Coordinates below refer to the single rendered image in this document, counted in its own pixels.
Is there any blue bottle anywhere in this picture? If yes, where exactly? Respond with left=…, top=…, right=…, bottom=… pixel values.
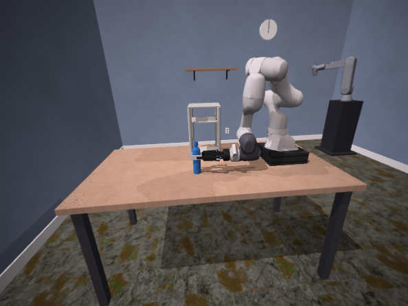
left=192, top=141, right=201, bottom=174

